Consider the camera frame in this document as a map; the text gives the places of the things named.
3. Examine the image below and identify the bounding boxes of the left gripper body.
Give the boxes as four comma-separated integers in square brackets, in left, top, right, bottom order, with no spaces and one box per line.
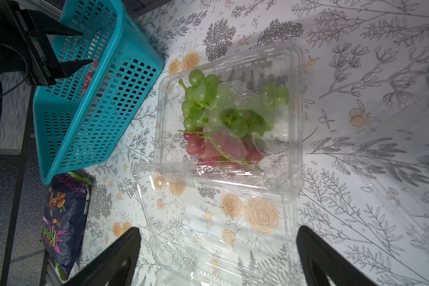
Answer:
[0,1,92,87]

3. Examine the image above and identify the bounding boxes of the floral tablecloth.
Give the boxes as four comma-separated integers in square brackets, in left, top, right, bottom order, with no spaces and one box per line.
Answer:
[66,1,429,286]

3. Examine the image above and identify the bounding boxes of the purple snack bag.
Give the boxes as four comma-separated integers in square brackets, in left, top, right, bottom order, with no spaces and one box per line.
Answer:
[41,172,92,281]

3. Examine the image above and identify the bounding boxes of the red grape bunch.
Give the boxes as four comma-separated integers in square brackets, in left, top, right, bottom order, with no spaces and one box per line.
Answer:
[82,61,100,97]
[183,131,264,168]

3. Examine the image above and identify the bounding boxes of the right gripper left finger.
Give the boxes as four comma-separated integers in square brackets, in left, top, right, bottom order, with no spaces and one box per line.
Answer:
[65,227,141,286]

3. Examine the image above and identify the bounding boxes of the green grape bunch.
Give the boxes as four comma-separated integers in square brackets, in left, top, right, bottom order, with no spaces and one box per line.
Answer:
[178,69,291,139]

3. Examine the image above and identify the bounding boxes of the clear clamshell container front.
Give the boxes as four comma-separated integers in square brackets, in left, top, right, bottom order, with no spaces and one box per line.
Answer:
[154,40,304,201]

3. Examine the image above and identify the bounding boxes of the teal plastic basket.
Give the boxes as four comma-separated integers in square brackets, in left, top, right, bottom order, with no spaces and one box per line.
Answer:
[33,1,163,184]

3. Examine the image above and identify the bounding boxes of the clear clamshell container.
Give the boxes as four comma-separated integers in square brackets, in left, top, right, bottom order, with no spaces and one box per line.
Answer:
[154,40,304,201]
[133,163,305,286]

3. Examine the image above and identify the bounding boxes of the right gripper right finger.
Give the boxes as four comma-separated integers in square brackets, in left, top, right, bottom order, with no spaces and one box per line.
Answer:
[296,226,374,286]

